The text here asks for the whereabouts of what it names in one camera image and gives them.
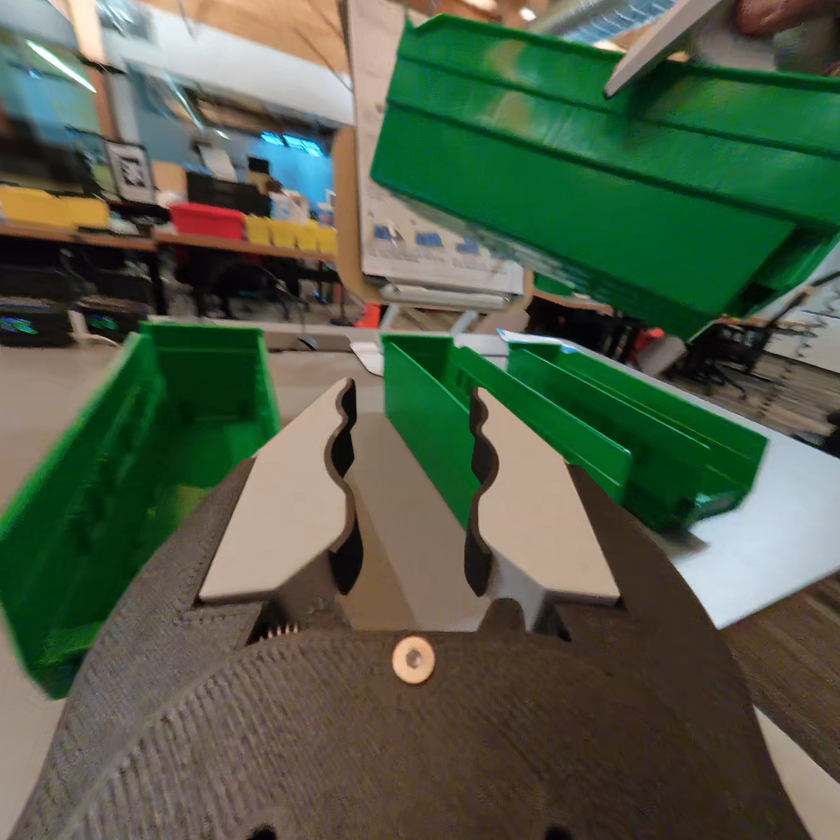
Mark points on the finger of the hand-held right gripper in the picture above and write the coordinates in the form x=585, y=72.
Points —
x=656, y=46

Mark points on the small yellow bin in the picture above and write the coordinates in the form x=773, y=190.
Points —
x=327, y=239
x=306, y=236
x=258, y=231
x=282, y=234

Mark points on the long wooden table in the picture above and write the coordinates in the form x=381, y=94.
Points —
x=79, y=235

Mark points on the printed instruction sheet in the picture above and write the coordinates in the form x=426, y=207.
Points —
x=394, y=203

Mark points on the black battery charger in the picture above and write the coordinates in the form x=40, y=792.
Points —
x=33, y=325
x=108, y=321

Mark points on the black and white tag sign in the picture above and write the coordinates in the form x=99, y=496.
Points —
x=130, y=172

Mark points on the person's right hand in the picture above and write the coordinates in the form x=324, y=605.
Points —
x=787, y=13

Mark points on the red bin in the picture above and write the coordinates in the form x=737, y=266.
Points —
x=207, y=220

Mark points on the green plastic bin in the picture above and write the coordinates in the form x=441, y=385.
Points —
x=426, y=426
x=689, y=459
x=558, y=197
x=98, y=492

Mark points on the large yellow bin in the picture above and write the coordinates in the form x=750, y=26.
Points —
x=52, y=207

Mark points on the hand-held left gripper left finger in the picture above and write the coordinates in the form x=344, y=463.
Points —
x=282, y=525

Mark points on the white paper sheet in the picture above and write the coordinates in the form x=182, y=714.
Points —
x=531, y=338

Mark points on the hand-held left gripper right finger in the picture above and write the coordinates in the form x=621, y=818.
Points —
x=538, y=525

